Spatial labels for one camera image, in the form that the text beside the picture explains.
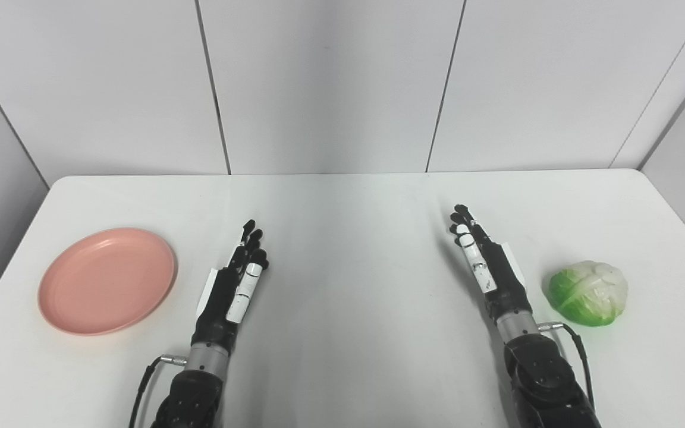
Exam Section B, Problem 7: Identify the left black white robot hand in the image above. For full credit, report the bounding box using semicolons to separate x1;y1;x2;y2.
191;219;270;356

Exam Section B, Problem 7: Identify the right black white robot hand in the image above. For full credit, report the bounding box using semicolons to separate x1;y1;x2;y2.
450;204;535;325

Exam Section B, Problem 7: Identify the green white cabbage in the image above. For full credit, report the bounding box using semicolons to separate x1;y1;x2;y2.
548;260;628;327

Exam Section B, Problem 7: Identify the pink round plate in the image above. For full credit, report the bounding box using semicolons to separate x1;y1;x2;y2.
37;227;177;336

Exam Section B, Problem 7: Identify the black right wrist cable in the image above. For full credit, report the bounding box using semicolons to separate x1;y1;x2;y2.
538;322;596;412

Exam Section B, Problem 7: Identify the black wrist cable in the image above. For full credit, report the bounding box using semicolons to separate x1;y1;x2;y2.
128;354;188;428
538;322;596;412

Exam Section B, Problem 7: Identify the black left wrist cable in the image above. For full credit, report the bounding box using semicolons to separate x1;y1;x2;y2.
128;354;188;428

